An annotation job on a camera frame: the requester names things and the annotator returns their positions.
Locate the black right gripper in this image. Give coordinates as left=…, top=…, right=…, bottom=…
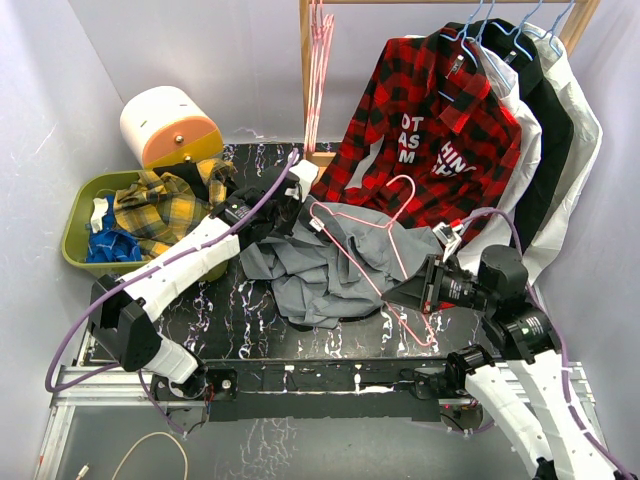
left=380, top=253, right=495, bottom=312

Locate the pink wire hanger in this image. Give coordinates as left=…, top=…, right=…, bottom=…
left=309, top=174, right=436, bottom=348

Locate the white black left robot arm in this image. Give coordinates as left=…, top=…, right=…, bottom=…
left=88, top=167, right=315, bottom=399

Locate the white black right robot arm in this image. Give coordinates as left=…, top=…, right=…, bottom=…
left=382, top=245, right=634, bottom=479

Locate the yellow plaid shirt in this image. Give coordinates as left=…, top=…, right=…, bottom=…
left=114, top=169, right=214, bottom=261

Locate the light grey white shirt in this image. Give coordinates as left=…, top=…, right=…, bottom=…
left=523, top=23, right=603, bottom=283

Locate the red black plaid shirt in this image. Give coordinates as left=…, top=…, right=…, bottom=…
left=311, top=24, right=521, bottom=228

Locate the wooden clothes rack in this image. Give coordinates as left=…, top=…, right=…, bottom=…
left=298, top=0, right=600, bottom=170

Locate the white orange cylinder container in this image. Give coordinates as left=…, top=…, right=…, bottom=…
left=119, top=86, right=224, bottom=169

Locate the blue cloth in basket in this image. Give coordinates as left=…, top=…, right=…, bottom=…
left=86, top=194, right=142, bottom=263

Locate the white cloth in basket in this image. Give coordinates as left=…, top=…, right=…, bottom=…
left=90, top=198, right=109, bottom=233

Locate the olive green laundry basket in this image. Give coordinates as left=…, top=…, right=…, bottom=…
left=61, top=171, right=234, bottom=284

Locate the pink hangers bundle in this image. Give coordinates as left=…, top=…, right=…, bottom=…
left=300, top=1, right=335, bottom=159

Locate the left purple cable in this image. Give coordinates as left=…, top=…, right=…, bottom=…
left=44, top=147, right=301, bottom=441

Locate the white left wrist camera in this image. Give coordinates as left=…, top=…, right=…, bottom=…
left=285, top=160, right=319, bottom=202

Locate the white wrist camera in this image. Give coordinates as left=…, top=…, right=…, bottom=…
left=285, top=160, right=319, bottom=202
left=432, top=220, right=463, bottom=262

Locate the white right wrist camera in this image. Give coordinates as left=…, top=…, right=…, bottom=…
left=432, top=220, right=463, bottom=262

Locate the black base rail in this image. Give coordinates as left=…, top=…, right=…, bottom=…
left=149, top=357, right=501, bottom=424

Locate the blue wire hanger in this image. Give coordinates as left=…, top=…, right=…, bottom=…
left=491, top=0, right=543, bottom=61
left=438, top=1, right=484, bottom=102
left=459, top=1, right=517, bottom=89
left=522, top=0, right=576, bottom=59

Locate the aluminium frame rail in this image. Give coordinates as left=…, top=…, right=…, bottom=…
left=32, top=284, right=616, bottom=480

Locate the beige cable on floor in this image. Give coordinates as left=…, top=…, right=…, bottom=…
left=77, top=431, right=190, bottom=480

